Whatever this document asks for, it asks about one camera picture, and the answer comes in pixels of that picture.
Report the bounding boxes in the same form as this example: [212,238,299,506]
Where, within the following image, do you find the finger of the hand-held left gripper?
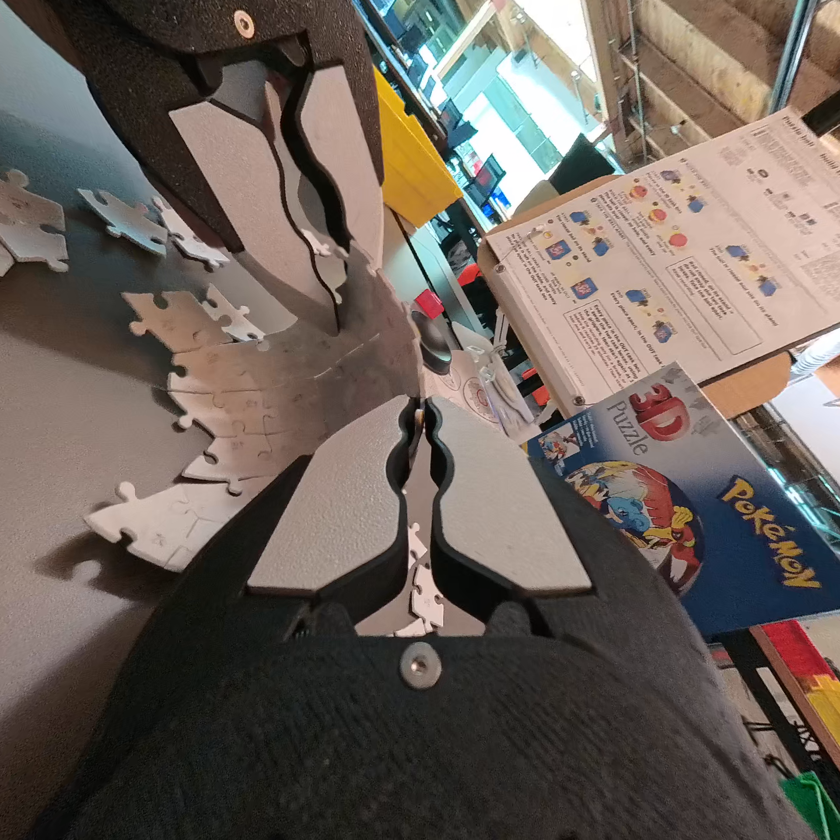
[169,100,343,333]
[289,64,386,265]

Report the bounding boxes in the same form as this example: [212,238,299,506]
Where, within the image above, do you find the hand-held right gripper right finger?
[423,395,593,623]

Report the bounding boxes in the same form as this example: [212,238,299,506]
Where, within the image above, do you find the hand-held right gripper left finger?
[246,394,422,619]

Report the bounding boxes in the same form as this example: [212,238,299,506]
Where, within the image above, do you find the scattered white puzzle pieces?
[77,189,447,639]

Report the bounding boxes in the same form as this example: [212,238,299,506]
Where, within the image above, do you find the joined white puzzle pieces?
[121,285,266,352]

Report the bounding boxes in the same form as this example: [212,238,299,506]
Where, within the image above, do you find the white puzzle strip section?
[84,476,277,573]

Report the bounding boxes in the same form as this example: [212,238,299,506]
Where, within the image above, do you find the black round ball stand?
[410,308,460,375]

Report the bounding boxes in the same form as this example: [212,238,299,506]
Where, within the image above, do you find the blue printed puzzle box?
[525,363,840,637]

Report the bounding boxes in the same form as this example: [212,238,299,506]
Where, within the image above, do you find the yellow plastic bin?
[804,676,840,749]
[373,66,463,227]

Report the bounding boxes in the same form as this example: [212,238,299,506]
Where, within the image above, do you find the clear plastic parts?
[469,344,532,434]

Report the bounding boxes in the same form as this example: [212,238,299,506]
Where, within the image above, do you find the white instruction leaflet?
[433,348,532,434]

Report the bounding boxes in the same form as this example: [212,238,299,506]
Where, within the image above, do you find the black monitor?
[548,133,614,194]

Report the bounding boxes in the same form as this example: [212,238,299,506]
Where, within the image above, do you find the instruction sheet board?
[478,108,840,421]

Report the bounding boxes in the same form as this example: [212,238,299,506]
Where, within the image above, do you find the green plastic bin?
[781,771,840,840]

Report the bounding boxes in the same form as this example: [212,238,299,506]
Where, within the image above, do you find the black metal pole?
[804,92,840,135]

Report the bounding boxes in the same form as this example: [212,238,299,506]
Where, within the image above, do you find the silver ventilation duct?
[791,344,840,378]

